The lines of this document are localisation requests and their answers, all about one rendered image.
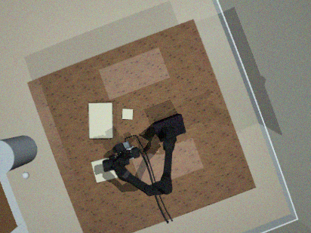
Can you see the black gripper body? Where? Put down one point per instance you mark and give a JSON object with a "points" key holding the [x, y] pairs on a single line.
{"points": [[134, 153]]}

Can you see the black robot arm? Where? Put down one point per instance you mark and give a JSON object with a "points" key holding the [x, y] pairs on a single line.
{"points": [[163, 186]]}

